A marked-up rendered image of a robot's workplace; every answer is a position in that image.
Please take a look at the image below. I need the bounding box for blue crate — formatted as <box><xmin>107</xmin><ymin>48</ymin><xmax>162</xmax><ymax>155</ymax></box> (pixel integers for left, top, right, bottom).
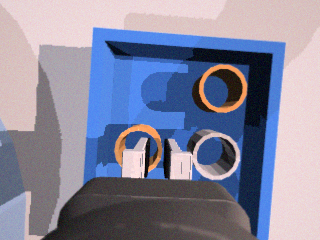
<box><xmin>83</xmin><ymin>28</ymin><xmax>286</xmax><ymax>240</ymax></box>

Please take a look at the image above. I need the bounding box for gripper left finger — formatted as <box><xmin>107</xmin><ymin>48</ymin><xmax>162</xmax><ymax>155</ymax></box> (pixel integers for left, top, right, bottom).
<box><xmin>121</xmin><ymin>138</ymin><xmax>150</xmax><ymax>178</ymax></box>

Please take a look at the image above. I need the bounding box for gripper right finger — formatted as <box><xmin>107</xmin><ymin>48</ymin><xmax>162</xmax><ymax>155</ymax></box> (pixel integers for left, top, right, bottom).
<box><xmin>163</xmin><ymin>139</ymin><xmax>193</xmax><ymax>180</ymax></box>

